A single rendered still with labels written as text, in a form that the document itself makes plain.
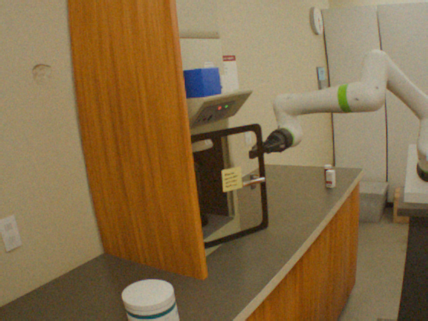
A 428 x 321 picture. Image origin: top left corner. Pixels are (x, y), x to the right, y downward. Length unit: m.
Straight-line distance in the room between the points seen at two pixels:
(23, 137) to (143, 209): 0.49
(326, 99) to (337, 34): 2.70
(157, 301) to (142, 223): 0.49
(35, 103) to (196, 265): 0.78
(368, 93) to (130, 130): 0.84
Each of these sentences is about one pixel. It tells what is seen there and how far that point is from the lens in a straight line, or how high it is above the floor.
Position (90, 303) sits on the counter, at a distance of 1.27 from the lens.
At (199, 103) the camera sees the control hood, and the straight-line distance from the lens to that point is 1.19.
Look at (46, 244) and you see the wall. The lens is 1.47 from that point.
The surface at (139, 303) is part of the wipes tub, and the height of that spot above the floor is 1.09.
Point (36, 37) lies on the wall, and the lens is 1.45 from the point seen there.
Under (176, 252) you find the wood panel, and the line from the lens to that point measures 1.31.
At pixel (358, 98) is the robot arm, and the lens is 1.47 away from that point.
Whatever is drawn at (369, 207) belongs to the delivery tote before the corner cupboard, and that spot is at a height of 0.17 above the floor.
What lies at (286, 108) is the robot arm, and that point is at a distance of 1.67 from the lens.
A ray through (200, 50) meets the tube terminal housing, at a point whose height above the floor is 1.66.
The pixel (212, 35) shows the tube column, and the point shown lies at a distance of 1.46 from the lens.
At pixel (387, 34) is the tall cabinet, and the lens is 4.11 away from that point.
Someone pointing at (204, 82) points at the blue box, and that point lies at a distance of 1.20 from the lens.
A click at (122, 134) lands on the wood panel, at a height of 1.42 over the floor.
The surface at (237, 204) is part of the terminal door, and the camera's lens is 1.40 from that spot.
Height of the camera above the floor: 1.58
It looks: 13 degrees down
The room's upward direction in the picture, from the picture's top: 6 degrees counter-clockwise
